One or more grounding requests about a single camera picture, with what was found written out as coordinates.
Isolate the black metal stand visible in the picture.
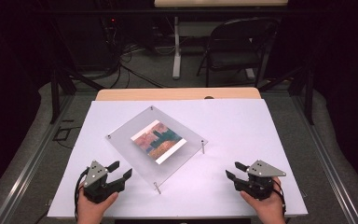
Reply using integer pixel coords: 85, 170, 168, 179
257, 60, 317, 126
49, 60, 107, 125

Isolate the wooden table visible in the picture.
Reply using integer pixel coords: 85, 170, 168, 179
95, 87, 262, 102

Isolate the clear acrylic photo frame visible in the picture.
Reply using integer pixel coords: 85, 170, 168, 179
104, 105, 209, 196

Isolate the person's right hand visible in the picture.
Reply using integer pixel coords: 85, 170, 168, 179
240, 176, 286, 217

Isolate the bundle of floor cables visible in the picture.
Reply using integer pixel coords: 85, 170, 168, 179
103, 18, 175, 90

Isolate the aluminium rail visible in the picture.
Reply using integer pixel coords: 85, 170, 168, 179
0, 92, 76, 224
291, 92, 358, 224

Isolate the dark computer tower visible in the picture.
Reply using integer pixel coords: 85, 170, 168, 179
97, 13, 124, 68

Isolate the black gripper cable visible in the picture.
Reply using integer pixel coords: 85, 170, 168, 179
74, 167, 90, 221
272, 178, 287, 217

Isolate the colourful photo print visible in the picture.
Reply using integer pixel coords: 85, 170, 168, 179
130, 119, 188, 165

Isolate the white-legged background table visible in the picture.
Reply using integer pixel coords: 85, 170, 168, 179
153, 0, 290, 80

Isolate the white table board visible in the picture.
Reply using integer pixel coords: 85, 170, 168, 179
47, 98, 309, 219

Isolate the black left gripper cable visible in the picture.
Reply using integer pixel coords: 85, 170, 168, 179
74, 167, 90, 221

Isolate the black folding chair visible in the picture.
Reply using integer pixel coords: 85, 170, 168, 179
196, 16, 280, 89

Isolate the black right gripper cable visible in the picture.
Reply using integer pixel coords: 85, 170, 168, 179
272, 178, 287, 217

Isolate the person's left hand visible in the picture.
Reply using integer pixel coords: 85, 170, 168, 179
76, 186, 119, 219

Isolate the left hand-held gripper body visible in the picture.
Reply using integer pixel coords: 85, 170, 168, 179
83, 160, 126, 204

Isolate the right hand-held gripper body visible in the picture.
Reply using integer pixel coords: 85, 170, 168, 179
234, 160, 287, 201

